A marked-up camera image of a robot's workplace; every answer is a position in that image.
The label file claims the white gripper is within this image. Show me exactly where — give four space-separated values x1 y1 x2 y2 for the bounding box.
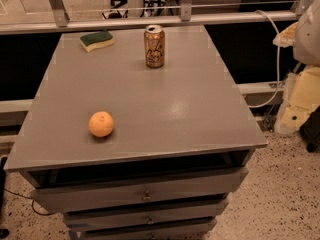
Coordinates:
273 0 320 135

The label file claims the orange soda can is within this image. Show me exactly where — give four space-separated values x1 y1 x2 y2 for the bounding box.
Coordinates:
144 25 165 68

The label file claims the metal railing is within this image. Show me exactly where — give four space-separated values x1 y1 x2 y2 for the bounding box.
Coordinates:
0 0 314 35

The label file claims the top grey drawer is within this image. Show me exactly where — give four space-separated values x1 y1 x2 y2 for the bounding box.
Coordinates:
31 167 248 213

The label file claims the grey drawer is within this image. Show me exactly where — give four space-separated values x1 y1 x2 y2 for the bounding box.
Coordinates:
64 196 228 232
31 167 248 213
69 217 217 240

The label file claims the middle grey drawer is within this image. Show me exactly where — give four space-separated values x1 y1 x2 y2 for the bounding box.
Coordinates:
64 196 228 232

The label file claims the grey drawer cabinet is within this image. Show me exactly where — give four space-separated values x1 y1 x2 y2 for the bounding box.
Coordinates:
3 24 269 240

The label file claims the bottom grey drawer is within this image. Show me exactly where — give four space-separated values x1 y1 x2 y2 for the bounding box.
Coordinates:
69 217 217 240

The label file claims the green and yellow sponge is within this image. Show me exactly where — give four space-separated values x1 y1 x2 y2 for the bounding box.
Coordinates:
80 31 114 53

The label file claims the orange fruit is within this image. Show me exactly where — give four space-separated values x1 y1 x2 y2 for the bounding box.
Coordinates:
88 111 114 137

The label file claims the white cable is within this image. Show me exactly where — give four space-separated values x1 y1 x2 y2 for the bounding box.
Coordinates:
248 9 282 109

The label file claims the black floor cable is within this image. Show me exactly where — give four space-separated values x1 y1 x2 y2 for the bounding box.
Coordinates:
3 187 56 217

